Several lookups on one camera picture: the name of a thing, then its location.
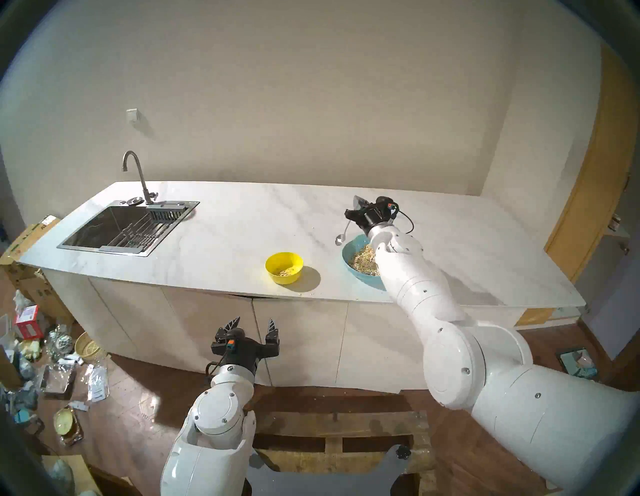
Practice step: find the brown cardboard box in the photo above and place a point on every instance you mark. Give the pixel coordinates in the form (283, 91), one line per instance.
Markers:
(30, 285)

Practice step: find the small yellow plastic bowl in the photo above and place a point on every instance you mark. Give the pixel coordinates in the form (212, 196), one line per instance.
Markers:
(280, 260)

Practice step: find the metal sink drain rack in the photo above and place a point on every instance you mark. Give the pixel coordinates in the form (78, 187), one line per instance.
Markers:
(140, 232)

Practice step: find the flat clear plastic bag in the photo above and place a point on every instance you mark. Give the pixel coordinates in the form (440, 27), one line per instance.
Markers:
(57, 378)

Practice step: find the small cereal portion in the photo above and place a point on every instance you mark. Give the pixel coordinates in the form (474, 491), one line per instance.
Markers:
(286, 272)

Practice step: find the pale woven basket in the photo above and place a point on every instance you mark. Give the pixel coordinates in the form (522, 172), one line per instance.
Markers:
(87, 346)

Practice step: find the blue patterned ceramic bowl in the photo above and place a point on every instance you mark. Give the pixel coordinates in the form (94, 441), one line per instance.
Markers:
(64, 342)

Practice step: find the flat cardboard sheet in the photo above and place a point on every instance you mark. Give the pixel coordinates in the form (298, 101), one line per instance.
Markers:
(80, 470)

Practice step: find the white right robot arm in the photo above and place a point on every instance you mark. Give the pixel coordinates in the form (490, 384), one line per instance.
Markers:
(415, 285)

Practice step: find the white counter cabinet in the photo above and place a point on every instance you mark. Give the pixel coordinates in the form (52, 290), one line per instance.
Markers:
(165, 325)

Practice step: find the blue scalloped bowl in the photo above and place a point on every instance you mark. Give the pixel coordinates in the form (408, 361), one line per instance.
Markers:
(347, 257)

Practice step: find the teal framed tablet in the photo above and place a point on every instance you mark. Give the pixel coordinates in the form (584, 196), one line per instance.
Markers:
(576, 362)

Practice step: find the round metal sink cap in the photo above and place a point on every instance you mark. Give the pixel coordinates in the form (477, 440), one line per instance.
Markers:
(135, 201)

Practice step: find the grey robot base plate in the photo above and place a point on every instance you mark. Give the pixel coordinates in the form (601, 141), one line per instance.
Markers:
(325, 485)

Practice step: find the clear bag with white label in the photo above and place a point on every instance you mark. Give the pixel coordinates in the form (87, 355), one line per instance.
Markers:
(98, 385)

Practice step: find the large cereal heap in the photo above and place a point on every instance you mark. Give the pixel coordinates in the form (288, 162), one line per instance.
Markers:
(364, 260)

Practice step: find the wooden pallet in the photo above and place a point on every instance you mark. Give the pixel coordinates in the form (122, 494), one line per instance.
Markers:
(340, 424)

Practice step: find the yellow wooden door frame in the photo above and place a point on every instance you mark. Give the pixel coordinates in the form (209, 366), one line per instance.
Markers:
(595, 200)

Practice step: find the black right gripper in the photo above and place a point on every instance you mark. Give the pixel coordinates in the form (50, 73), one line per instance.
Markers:
(377, 214)

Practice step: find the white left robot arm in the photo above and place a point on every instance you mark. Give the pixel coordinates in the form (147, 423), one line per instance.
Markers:
(220, 415)

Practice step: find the black star knob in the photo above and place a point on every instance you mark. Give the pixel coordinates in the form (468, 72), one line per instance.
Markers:
(403, 452)

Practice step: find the white wall socket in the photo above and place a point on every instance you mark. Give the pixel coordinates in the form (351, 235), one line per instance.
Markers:
(132, 115)

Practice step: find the pale green ceramic bowl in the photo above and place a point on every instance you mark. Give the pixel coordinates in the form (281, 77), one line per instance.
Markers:
(64, 421)

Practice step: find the curved metal faucet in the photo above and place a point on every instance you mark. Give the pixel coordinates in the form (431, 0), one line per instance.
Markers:
(144, 181)

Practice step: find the small red box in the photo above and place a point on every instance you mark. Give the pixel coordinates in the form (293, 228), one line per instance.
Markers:
(29, 325)

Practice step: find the small teal cup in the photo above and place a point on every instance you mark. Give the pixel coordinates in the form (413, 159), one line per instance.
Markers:
(25, 416)

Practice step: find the metal spoon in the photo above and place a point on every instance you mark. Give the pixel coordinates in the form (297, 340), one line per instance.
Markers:
(340, 240)

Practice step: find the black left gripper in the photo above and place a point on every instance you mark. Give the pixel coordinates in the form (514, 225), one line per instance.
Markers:
(242, 348)

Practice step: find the stainless steel sink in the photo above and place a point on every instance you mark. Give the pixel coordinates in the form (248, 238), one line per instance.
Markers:
(97, 227)

